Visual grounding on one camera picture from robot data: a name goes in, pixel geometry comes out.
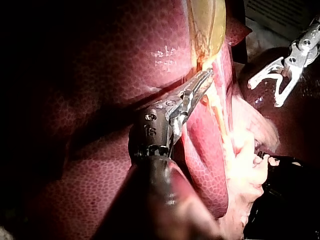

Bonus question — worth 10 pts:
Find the right arm instrument jaw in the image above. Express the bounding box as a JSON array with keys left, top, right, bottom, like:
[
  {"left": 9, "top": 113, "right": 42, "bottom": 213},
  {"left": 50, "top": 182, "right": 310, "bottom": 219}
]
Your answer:
[
  {"left": 247, "top": 57, "right": 285, "bottom": 90},
  {"left": 273, "top": 73, "right": 300, "bottom": 108}
]

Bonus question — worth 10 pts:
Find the right arm instrument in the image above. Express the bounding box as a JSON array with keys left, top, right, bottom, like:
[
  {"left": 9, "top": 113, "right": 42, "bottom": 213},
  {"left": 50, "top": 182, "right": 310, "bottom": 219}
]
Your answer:
[{"left": 282, "top": 15, "right": 320, "bottom": 78}]

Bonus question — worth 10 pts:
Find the dark red liver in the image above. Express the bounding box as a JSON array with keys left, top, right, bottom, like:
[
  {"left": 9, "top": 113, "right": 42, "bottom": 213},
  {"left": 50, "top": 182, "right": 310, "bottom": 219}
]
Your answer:
[{"left": 14, "top": 0, "right": 320, "bottom": 240}]

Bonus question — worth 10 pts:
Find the left arm instrument jaw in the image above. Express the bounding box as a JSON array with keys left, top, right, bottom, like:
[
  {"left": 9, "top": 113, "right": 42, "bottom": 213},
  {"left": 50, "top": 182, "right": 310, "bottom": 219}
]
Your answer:
[
  {"left": 178, "top": 68, "right": 214, "bottom": 101},
  {"left": 174, "top": 73, "right": 215, "bottom": 119}
]

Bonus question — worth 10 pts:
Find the thin tube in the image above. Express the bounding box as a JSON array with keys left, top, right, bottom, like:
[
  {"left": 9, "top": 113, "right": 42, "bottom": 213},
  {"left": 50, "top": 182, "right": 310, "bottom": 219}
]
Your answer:
[
  {"left": 205, "top": 94, "right": 230, "bottom": 142},
  {"left": 211, "top": 59, "right": 235, "bottom": 141}
]

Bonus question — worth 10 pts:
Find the gallbladder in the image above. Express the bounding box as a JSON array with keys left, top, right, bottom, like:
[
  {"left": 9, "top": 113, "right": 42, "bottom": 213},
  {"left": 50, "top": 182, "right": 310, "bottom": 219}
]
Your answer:
[{"left": 185, "top": 0, "right": 228, "bottom": 70}]

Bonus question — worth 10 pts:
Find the white clip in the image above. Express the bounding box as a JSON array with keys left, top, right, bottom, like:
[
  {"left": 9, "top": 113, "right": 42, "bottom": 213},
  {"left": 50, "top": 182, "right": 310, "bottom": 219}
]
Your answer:
[{"left": 264, "top": 71, "right": 288, "bottom": 97}]

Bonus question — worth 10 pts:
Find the pale fatty tissue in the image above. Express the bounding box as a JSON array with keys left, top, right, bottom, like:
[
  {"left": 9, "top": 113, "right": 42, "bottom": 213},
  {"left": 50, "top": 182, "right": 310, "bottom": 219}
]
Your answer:
[{"left": 219, "top": 94, "right": 282, "bottom": 240}]

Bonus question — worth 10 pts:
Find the left arm instrument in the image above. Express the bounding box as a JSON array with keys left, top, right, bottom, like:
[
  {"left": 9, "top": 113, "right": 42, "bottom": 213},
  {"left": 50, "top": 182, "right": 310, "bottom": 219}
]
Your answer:
[{"left": 128, "top": 96, "right": 185, "bottom": 161}]

